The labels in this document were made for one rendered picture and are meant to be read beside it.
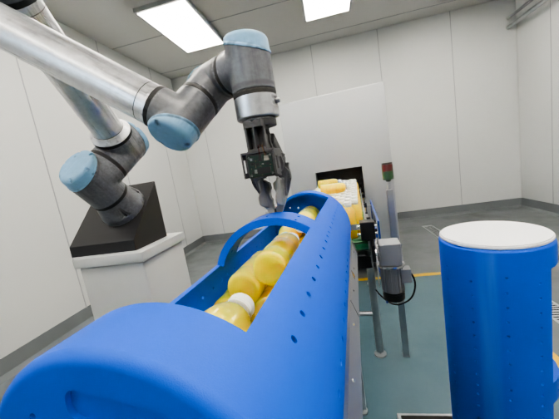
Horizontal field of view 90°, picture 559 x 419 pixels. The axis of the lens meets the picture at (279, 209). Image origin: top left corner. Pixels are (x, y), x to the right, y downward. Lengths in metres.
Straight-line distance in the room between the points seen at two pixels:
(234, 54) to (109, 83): 0.25
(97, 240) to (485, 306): 1.38
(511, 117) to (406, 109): 1.68
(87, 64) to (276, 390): 0.65
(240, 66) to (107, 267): 0.98
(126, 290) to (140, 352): 1.10
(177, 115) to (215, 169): 5.35
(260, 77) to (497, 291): 0.81
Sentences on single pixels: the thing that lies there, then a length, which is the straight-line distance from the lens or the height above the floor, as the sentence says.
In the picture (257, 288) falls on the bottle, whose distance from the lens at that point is 0.55.
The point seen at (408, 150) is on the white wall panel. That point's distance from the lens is 5.66.
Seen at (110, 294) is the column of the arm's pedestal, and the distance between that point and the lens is 1.37.
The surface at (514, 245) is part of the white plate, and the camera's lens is 0.95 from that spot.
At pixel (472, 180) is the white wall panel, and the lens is 6.04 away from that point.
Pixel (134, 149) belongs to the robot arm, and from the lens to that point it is 1.28.
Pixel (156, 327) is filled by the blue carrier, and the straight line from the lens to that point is 0.24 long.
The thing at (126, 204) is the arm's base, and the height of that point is 1.28.
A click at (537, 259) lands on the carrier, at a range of 0.98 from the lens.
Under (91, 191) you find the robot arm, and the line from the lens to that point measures 1.24.
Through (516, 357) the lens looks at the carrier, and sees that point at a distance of 1.08.
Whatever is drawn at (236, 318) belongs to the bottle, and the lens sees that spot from 0.34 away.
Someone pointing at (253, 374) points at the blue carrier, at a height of 1.19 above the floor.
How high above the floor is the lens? 1.33
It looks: 8 degrees down
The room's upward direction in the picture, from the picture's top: 9 degrees counter-clockwise
